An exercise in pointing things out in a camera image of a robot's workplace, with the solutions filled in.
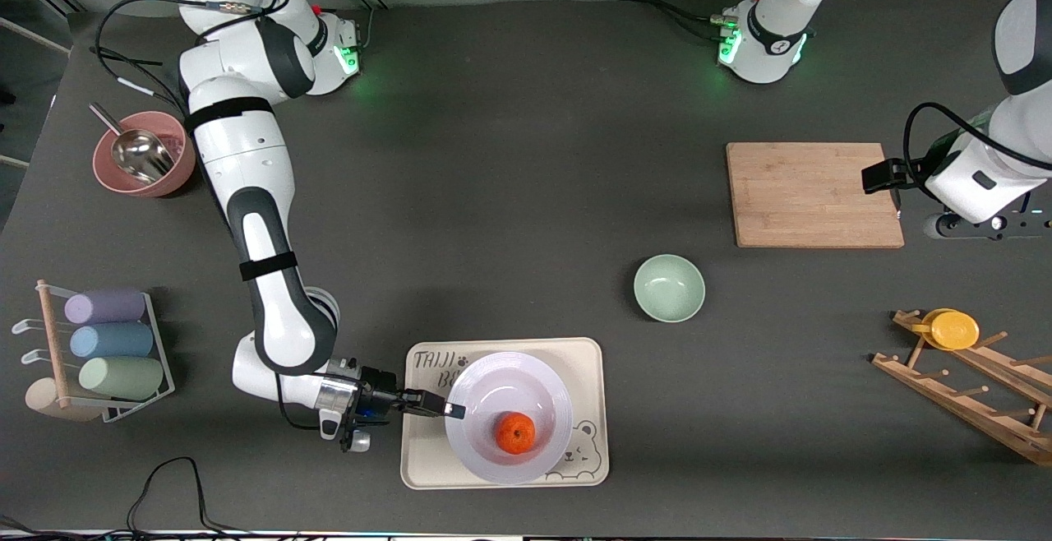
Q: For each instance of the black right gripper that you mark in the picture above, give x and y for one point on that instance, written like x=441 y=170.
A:
x=380 y=392

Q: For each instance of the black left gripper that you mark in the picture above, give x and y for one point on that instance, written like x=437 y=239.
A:
x=884 y=174

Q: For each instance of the white round plate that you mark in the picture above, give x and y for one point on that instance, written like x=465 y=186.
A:
x=509 y=385

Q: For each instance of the orange fruit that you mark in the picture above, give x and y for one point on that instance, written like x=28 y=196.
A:
x=515 y=432

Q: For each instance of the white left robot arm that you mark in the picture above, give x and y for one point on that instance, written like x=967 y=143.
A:
x=772 y=48

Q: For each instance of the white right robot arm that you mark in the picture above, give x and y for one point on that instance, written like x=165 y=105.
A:
x=255 y=196

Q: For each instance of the cream bear print tray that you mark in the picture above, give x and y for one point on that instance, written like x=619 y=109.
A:
x=423 y=459

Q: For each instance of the bamboo cutting board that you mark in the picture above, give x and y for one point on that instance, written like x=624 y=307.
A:
x=805 y=196

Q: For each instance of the yellow cup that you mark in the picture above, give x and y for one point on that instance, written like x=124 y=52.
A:
x=953 y=331

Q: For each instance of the wooden peg drying rack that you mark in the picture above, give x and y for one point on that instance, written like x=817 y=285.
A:
x=962 y=405

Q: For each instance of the light green bowl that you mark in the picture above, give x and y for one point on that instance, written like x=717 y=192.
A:
x=669 y=288

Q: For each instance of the green cup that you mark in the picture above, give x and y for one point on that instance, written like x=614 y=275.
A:
x=122 y=377

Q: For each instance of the blue cup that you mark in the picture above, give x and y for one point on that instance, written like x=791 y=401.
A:
x=113 y=341

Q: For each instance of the purple cup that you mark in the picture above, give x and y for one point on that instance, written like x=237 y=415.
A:
x=107 y=307

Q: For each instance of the pink bowl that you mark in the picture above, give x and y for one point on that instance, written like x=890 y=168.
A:
x=182 y=167

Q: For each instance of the metal scoop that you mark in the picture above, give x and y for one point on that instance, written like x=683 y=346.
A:
x=140 y=154

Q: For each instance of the beige cup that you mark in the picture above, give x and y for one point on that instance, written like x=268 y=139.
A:
x=45 y=403

